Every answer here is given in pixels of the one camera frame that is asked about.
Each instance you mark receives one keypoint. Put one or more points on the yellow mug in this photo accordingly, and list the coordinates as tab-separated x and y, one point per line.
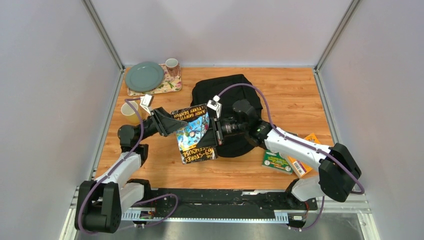
132	112

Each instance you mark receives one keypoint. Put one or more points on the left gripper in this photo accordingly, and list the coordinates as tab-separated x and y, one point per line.
165	123

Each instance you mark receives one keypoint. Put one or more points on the grey-green plate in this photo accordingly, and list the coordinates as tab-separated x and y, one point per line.
144	76

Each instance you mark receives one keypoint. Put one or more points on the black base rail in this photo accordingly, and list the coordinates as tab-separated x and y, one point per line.
220	206

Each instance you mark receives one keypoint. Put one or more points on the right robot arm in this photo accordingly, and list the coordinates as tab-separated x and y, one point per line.
337	171

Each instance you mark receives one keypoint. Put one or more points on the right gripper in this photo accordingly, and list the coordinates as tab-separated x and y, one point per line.
213	137

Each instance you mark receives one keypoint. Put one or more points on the black backpack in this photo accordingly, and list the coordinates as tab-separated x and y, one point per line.
205	90

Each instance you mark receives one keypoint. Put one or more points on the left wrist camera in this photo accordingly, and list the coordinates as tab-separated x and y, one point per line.
146	102

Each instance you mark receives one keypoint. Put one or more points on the floral tray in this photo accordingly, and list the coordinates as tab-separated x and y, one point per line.
169	84

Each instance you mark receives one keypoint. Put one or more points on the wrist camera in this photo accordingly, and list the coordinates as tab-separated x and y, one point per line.
146	102
215	105

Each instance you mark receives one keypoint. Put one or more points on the Treehouse storey book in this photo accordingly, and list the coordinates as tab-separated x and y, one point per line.
188	137

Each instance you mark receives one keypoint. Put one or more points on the green coin book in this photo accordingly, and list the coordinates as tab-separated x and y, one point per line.
273	160

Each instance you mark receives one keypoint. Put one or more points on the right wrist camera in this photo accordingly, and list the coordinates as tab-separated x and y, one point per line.
215	105

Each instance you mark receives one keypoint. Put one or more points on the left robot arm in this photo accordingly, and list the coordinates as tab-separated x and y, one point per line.
101	202

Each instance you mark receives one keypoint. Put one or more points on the brown patterned mug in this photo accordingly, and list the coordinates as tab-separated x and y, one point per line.
173	67

